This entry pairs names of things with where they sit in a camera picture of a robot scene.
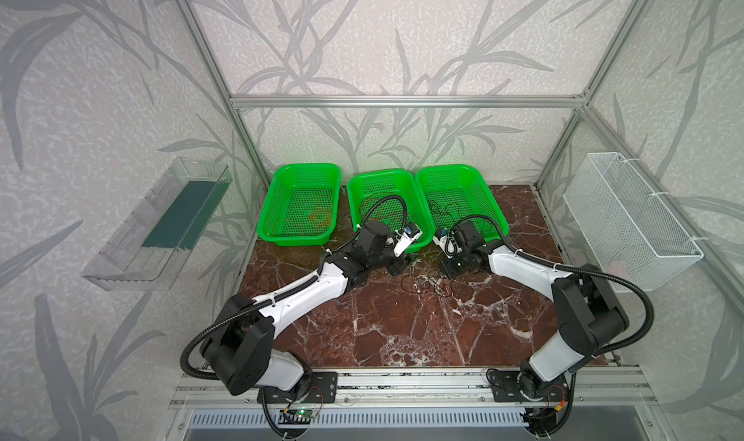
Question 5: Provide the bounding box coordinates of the black cable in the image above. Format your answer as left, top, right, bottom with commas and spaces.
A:
428, 190, 472, 221

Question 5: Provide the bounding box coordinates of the red cable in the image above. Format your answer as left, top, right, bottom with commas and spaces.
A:
358, 193, 408, 233

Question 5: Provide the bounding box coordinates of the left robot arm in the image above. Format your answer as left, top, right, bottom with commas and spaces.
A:
179, 214, 422, 400

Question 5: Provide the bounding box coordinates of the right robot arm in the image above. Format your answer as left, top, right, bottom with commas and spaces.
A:
433, 214, 655, 401

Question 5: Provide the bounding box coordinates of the middle green plastic basket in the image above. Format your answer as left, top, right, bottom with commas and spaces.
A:
347, 169, 435, 254

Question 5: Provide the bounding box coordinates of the green plastic basket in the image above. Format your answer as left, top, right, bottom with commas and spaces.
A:
258, 163, 342, 247
415, 164, 510, 241
347, 169, 435, 254

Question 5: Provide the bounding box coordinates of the right green plastic basket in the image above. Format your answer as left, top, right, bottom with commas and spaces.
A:
415, 164, 510, 241

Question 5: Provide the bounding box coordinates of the left green plastic basket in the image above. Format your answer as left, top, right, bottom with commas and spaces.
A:
258, 163, 342, 247

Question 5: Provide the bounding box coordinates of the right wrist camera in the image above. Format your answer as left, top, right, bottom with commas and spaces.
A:
432, 228, 460, 259

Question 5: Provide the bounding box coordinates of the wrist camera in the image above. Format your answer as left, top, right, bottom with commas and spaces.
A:
393, 222, 422, 257
432, 228, 460, 259

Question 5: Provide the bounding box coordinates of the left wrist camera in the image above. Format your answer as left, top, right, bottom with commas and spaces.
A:
393, 222, 422, 257

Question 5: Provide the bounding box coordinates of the white wire mesh basket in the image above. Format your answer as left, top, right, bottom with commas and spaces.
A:
563, 152, 704, 292

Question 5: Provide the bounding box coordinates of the aluminium frame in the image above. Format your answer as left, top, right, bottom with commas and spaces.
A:
162, 0, 744, 413

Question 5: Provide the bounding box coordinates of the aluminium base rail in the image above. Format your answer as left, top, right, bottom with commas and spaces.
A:
168, 367, 659, 409

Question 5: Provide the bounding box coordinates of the clear acrylic wall shelf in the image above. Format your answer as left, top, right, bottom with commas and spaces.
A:
81, 157, 233, 292

